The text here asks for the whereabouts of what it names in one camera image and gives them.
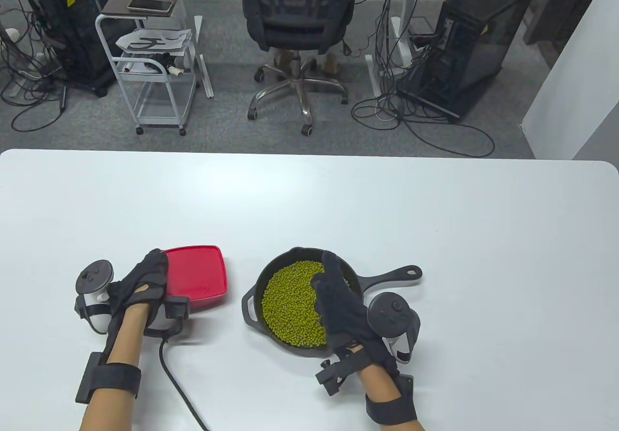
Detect black smartphone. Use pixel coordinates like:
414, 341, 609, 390
127, 0, 174, 14

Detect white printed papers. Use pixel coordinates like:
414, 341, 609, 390
115, 28, 193, 57

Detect black mesh office chair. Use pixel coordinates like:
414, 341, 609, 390
235, 0, 361, 136

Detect person's left forearm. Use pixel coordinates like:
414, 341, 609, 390
80, 304, 150, 431

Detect black computer tower case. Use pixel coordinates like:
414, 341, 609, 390
19, 0, 127, 98
398, 0, 536, 123

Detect white and red device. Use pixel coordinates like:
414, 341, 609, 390
120, 59, 166, 74

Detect red plastic container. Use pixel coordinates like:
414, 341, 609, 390
181, 257, 230, 312

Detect dark brown cabinet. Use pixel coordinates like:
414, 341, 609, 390
525, 0, 600, 47

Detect person's left hand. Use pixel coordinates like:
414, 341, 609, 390
107, 249, 170, 337

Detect black cast iron frying pan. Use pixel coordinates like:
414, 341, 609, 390
242, 247, 423, 358

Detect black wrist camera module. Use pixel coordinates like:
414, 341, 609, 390
315, 354, 373, 397
144, 296, 192, 339

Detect black forearm strap box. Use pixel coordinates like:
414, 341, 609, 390
75, 352, 142, 405
365, 374, 418, 426

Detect red plastic container lid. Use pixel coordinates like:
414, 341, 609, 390
162, 245, 229, 302

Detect pile of green mung beans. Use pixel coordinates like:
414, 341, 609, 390
261, 260, 351, 347

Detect black braided cable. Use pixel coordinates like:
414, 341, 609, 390
160, 337, 211, 431

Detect bundle of black floor cables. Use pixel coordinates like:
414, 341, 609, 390
0, 0, 68, 132
351, 54, 496, 158

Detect person's right hand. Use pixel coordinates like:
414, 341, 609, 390
310, 251, 401, 378

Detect grey white handheld controller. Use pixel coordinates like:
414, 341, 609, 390
75, 259, 117, 335
368, 292, 421, 365

